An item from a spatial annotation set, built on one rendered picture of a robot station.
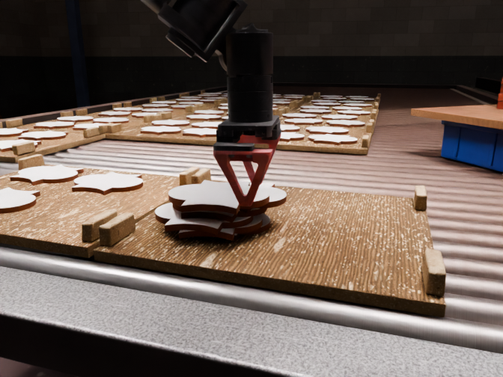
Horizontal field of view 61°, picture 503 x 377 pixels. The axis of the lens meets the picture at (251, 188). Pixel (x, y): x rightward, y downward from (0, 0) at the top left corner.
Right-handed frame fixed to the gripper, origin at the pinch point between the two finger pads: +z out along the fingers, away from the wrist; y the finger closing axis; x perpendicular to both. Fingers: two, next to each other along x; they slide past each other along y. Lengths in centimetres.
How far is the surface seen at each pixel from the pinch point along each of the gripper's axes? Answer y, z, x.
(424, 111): 64, -3, -36
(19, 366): 72, 99, 106
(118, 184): 16.9, 5.1, 27.5
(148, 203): 9.8, 6.1, 18.9
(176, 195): -2.5, 0.6, 9.7
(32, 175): 20, 5, 47
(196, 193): -1.1, 0.6, 7.3
